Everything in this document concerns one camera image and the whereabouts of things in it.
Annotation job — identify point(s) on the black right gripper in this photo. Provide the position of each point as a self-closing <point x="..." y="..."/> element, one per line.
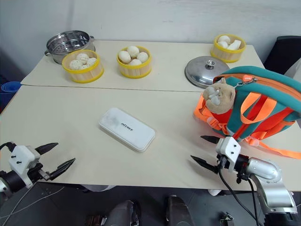
<point x="223" y="162"/>

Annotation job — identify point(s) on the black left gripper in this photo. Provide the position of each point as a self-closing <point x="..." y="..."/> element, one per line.
<point x="40" y="173"/>

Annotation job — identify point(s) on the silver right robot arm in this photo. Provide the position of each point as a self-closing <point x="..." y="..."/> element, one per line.
<point x="270" y="179"/>

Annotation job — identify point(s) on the white rectangular case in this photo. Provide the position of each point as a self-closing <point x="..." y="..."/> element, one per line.
<point x="127" y="129"/>

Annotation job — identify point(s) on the teal and orange backpack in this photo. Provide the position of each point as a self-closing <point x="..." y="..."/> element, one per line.
<point x="263" y="94"/>

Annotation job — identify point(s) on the dark rounded shape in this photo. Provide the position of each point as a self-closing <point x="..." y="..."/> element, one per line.
<point x="123" y="213"/>
<point x="178" y="210"/>

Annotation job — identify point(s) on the blue rolled mat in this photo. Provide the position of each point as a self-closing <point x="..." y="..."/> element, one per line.
<point x="8" y="93"/>

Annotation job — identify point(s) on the stainless steel pot lid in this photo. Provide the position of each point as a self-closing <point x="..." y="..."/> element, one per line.
<point x="204" y="70"/>

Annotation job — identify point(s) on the yellow-rimmed bamboo steamer basket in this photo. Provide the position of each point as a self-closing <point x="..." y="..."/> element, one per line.
<point x="225" y="55"/>
<point x="135" y="70"/>
<point x="84" y="74"/>

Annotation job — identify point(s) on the speckled white steamed bun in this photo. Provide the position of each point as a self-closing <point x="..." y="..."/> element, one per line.
<point x="91" y="61"/>
<point x="75" y="64"/>
<point x="82" y="57"/>
<point x="84" y="67"/>

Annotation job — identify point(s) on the smooth white steamed bun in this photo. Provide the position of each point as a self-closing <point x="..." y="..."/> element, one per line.
<point x="133" y="50"/>
<point x="135" y="62"/>
<point x="222" y="45"/>
<point x="143" y="57"/>
<point x="224" y="38"/>
<point x="124" y="56"/>

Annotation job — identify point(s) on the white wedge-shaped steamed bun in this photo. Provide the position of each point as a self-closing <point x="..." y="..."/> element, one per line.
<point x="234" y="44"/>

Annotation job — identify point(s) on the stainless steel steamer pot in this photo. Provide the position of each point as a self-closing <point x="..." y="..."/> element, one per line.
<point x="67" y="42"/>

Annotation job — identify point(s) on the black chair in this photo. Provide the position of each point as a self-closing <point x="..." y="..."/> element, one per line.
<point x="282" y="54"/>

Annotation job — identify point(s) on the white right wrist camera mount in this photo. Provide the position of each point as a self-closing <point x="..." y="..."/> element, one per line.
<point x="229" y="148"/>

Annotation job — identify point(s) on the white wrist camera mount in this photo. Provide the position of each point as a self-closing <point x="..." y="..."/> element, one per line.
<point x="229" y="148"/>
<point x="22" y="156"/>

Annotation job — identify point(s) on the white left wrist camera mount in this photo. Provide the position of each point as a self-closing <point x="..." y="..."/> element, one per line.
<point x="22" y="156"/>

